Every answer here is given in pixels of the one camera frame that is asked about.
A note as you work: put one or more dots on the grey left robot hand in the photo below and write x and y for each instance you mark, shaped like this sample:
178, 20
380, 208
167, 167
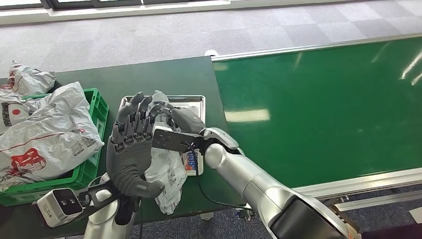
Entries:
128, 165

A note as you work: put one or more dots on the grey plastic mailer package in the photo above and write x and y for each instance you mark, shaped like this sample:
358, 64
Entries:
165, 171

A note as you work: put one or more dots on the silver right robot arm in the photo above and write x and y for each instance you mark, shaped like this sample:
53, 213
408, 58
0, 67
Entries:
250, 178

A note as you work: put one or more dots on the crumpled grey mailer package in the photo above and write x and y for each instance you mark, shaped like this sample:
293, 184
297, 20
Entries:
29, 80

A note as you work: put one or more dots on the green conveyor belt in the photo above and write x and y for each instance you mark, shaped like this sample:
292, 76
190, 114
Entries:
329, 109

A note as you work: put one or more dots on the green plastic crate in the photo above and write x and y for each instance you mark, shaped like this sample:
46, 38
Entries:
82, 178

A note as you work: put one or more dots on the large mailer with red print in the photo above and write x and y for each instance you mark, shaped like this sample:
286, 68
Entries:
49, 138

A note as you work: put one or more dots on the steel tray electronic scale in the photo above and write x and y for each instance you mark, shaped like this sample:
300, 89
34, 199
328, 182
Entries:
188, 104

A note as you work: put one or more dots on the white table leg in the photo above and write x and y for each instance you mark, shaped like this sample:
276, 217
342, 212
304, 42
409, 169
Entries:
206, 216

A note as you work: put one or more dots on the grey mailer with red dot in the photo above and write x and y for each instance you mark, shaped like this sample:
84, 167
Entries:
14, 112

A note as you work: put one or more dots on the white round end cap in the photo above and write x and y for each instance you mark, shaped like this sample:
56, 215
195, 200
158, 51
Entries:
211, 53

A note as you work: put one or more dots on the white window sill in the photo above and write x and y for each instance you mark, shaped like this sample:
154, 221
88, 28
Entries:
165, 11

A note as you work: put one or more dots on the dark maroon panel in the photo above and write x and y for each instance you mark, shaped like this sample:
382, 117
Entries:
395, 233

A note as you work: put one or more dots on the white flat floor object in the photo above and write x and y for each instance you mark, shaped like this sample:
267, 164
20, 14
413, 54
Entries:
416, 216

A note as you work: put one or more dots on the black left camera bracket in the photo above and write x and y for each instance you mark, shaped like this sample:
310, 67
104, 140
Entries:
95, 196

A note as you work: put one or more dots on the black camera bracket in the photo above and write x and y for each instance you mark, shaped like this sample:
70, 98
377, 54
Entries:
95, 196
171, 140

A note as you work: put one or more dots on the black right camera bracket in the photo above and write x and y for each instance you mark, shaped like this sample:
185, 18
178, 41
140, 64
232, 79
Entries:
171, 140

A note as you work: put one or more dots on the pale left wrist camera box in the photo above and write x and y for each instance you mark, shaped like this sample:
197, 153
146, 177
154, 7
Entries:
56, 207

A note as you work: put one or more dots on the metal conveyor foot bracket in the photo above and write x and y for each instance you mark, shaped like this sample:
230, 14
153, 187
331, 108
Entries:
244, 215

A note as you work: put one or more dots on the dark window frame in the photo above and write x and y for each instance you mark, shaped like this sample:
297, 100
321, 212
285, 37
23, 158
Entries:
99, 4

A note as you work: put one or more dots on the aluminium conveyor side rail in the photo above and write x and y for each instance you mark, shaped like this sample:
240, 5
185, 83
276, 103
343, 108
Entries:
296, 48
379, 179

